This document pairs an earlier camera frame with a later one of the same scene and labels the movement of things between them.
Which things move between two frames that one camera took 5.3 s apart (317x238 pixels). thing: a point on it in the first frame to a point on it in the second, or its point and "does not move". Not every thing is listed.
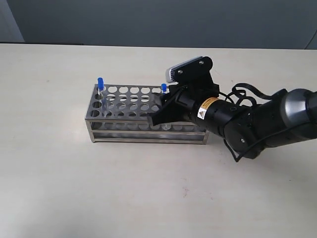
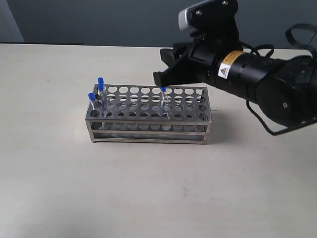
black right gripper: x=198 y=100 to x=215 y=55
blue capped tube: x=164 y=88 to x=92 y=96
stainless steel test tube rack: x=118 y=113 does not move
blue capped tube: x=100 y=84 does not move
